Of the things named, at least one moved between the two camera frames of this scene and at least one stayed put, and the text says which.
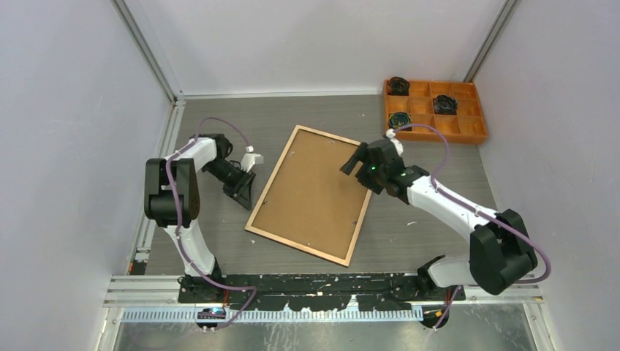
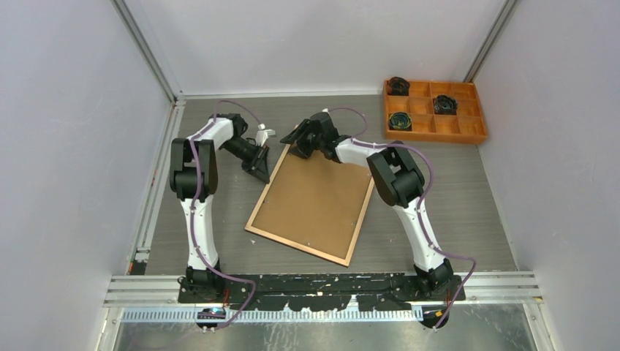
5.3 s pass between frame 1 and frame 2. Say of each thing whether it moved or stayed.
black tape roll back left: stayed
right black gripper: moved
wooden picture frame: stayed
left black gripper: moved
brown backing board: stayed
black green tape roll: stayed
